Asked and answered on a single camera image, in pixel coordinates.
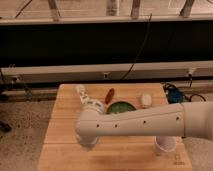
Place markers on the brown sausage-shaped object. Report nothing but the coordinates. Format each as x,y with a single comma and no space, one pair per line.
109,96

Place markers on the blue power box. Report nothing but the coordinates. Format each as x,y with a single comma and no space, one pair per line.
175,96

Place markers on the white paper cup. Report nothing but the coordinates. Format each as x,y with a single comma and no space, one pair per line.
164,145

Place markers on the wooden table board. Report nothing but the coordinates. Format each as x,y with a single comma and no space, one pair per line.
61,152

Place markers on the white wall socket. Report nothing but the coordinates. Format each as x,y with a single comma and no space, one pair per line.
106,76

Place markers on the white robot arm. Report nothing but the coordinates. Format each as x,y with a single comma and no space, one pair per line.
188,119

